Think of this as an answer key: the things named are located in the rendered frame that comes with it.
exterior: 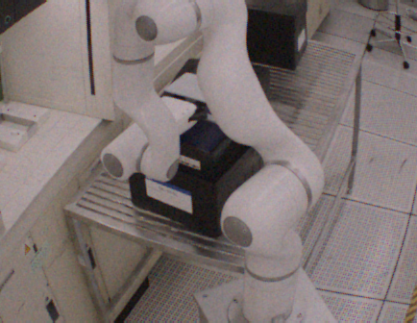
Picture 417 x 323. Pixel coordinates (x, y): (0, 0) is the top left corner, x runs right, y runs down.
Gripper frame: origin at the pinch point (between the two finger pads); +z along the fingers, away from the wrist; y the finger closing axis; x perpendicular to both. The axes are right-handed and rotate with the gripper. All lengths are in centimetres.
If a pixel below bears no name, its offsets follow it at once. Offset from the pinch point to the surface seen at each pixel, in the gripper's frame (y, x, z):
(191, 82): -1.8, 2.6, 2.1
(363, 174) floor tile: 12, -106, 126
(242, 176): 13.8, -18.6, -0.7
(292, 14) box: -7, -5, 75
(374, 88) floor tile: -10, -106, 214
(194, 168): 5.9, -13.3, -9.6
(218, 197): 13.8, -17.2, -11.8
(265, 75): -6, -20, 50
